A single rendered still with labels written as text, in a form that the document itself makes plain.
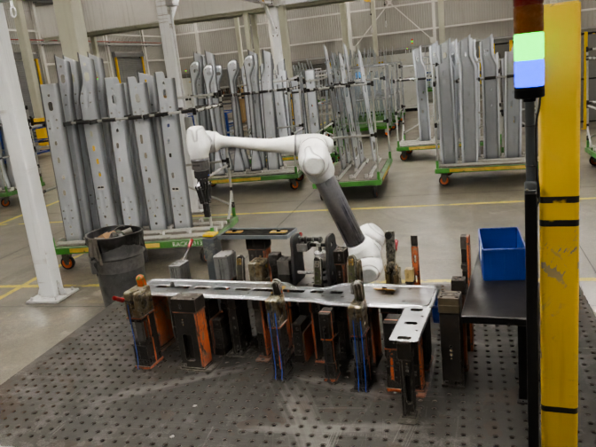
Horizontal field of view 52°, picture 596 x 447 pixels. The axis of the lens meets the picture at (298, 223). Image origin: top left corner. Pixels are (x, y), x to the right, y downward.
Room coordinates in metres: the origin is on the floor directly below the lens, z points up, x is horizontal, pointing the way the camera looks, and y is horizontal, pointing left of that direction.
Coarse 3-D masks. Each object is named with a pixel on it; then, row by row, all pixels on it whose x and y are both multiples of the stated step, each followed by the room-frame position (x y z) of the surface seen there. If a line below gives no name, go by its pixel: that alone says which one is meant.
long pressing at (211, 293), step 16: (160, 288) 2.67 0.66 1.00; (176, 288) 2.64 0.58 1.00; (192, 288) 2.62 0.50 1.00; (208, 288) 2.59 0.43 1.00; (256, 288) 2.53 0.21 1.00; (288, 288) 2.48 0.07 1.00; (304, 288) 2.46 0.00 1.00; (320, 288) 2.43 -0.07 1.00; (336, 288) 2.42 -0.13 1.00; (368, 288) 2.38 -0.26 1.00; (400, 288) 2.34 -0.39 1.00; (416, 288) 2.32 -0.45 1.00; (432, 288) 2.30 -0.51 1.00; (336, 304) 2.26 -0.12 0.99; (368, 304) 2.22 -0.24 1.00; (384, 304) 2.20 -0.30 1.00; (400, 304) 2.17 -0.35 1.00; (416, 304) 2.16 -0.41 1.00; (432, 304) 2.15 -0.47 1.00
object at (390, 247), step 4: (388, 232) 2.42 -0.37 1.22; (392, 232) 2.44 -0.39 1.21; (388, 236) 2.42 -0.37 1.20; (392, 236) 2.44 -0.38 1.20; (388, 240) 2.45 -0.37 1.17; (392, 240) 2.43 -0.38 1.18; (388, 244) 2.45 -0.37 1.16; (392, 244) 2.43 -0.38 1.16; (388, 248) 2.45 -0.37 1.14; (392, 248) 2.43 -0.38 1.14; (388, 252) 2.44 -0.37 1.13; (392, 252) 2.44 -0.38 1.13; (388, 256) 2.44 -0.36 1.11; (392, 256) 2.44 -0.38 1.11; (388, 260) 2.44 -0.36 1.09; (392, 260) 2.43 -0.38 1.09; (388, 264) 2.44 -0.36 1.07
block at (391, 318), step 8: (384, 320) 2.09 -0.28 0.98; (392, 320) 2.08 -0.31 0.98; (384, 328) 2.07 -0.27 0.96; (392, 328) 2.06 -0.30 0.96; (384, 336) 2.07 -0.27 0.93; (400, 336) 2.05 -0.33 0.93; (384, 344) 2.07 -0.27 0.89; (392, 344) 2.06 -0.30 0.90; (392, 352) 2.07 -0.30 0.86; (392, 360) 2.07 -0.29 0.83; (392, 368) 2.07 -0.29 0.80; (392, 376) 2.07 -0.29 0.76; (392, 384) 2.07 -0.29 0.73; (400, 384) 2.06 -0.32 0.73; (392, 392) 2.06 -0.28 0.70; (400, 392) 2.05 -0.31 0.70
